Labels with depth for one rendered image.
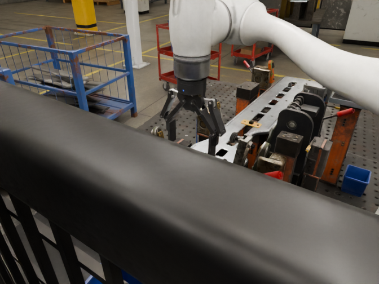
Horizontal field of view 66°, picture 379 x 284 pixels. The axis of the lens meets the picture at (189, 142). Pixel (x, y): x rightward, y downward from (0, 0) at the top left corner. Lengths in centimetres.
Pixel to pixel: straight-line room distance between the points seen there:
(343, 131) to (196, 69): 84
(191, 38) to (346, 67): 32
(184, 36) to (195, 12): 5
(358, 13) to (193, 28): 725
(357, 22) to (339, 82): 735
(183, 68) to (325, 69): 32
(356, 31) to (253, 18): 717
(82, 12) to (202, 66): 767
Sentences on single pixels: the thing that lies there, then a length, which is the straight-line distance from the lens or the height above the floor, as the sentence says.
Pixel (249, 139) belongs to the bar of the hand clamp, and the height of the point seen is 121.
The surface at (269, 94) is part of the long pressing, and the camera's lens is 159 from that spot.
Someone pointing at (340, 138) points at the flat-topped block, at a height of 95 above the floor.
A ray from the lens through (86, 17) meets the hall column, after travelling 832.
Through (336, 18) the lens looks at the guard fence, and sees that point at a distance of 869.
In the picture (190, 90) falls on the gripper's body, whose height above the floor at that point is 132.
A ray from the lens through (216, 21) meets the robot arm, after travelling 70.
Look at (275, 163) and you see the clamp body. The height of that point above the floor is 106.
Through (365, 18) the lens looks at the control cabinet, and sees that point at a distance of 786.
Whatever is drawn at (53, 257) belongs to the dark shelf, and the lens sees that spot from 75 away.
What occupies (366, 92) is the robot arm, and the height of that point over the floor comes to 142.
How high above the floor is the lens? 158
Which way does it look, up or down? 31 degrees down
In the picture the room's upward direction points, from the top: straight up
